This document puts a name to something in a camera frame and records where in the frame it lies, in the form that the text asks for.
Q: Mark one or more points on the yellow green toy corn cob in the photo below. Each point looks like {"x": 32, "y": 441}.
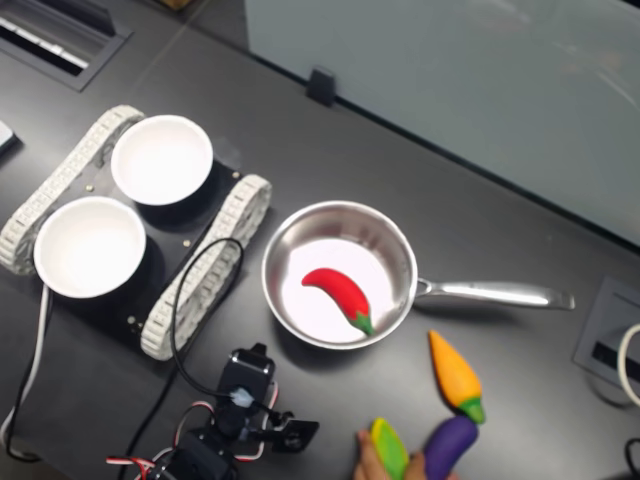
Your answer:
{"x": 390, "y": 445}

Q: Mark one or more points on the orange toy carrot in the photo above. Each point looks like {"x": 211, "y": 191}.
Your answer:
{"x": 455, "y": 375}

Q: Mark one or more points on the purple toy aubergine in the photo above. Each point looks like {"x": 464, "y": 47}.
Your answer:
{"x": 447, "y": 445}

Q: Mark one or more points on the person's left hand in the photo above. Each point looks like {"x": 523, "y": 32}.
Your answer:
{"x": 367, "y": 460}

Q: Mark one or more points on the pale grey putty lump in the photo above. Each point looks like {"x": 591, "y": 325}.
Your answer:
{"x": 242, "y": 397}

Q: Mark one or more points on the red toy chilli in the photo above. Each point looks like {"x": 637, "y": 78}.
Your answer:
{"x": 340, "y": 292}

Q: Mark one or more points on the small white-tracked vehicle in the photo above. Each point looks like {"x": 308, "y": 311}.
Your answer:
{"x": 245, "y": 200}

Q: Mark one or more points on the white bowl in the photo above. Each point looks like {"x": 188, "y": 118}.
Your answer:
{"x": 90, "y": 247}
{"x": 160, "y": 160}

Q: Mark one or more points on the frosted glass partition panel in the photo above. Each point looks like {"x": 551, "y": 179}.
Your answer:
{"x": 450, "y": 75}

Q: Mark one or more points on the black gripper camera board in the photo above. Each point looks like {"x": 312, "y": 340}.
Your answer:
{"x": 297, "y": 435}

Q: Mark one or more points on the black partition bracket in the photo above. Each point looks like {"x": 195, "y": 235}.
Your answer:
{"x": 320, "y": 85}

